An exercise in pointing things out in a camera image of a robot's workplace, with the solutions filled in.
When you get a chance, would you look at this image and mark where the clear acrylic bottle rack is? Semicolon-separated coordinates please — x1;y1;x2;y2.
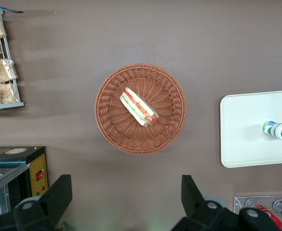
233;195;282;231

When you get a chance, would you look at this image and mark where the wrapped triangle sandwich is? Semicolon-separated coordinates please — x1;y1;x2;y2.
120;87;160;128

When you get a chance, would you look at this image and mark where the beige plastic tray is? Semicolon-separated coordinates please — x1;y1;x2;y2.
219;90;282;168

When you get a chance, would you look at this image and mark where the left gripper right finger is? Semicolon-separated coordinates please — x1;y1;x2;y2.
171;174;240;231

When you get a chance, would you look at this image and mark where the round brown wicker basket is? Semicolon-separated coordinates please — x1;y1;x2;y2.
94;63;188;155

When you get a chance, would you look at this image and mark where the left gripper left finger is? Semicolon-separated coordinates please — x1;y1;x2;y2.
13;174;73;231

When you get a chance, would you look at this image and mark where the black food warming cabinet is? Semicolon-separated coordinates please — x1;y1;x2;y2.
0;146;49;216

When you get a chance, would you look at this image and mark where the blue tape strip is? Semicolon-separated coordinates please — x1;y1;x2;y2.
2;6;24;14

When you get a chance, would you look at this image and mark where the tray of bagged snacks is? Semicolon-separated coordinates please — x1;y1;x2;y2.
0;6;25;112

